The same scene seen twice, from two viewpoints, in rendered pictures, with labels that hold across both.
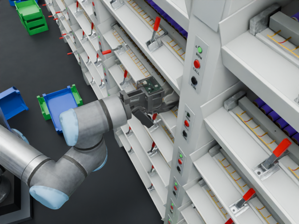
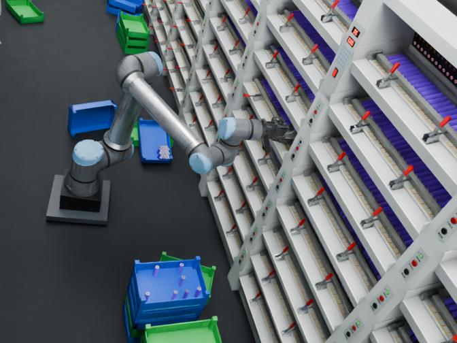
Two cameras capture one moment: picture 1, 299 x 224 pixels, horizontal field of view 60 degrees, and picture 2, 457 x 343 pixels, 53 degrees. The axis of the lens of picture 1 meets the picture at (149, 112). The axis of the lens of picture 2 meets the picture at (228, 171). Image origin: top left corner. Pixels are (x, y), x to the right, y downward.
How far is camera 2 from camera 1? 1.28 m
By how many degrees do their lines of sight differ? 10
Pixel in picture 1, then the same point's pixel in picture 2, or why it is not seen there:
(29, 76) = (118, 96)
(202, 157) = (298, 175)
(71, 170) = (218, 154)
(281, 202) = (334, 182)
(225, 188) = (307, 193)
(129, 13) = (277, 74)
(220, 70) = (325, 117)
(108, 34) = (247, 83)
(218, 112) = (317, 142)
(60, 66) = not seen: hidden behind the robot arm
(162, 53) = (294, 105)
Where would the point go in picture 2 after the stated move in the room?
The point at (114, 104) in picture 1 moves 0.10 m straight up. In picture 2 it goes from (258, 124) to (266, 104)
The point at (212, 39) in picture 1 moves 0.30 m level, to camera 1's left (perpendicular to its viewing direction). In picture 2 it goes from (326, 101) to (250, 73)
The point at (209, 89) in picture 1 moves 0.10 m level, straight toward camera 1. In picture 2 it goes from (317, 125) to (309, 137)
